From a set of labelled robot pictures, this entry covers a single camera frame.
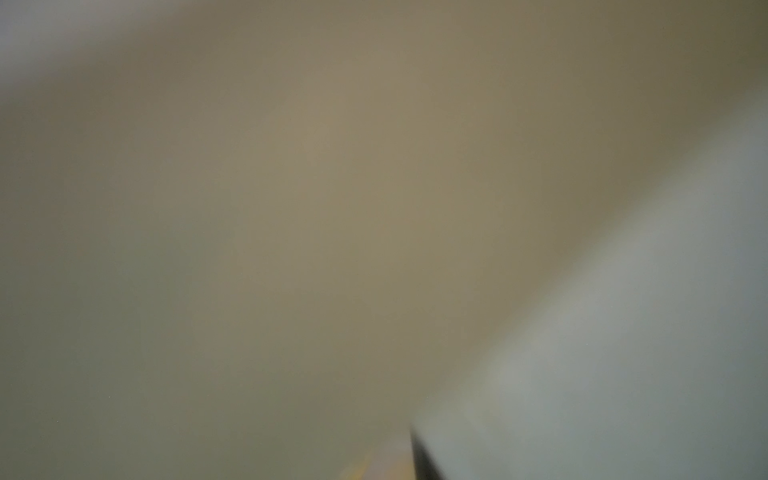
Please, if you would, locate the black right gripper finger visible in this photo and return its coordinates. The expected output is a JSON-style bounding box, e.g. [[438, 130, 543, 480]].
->
[[410, 429, 445, 480]]

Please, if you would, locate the yellow printed plastic bag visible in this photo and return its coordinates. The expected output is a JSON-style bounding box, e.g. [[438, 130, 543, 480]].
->
[[1, 1, 767, 479]]

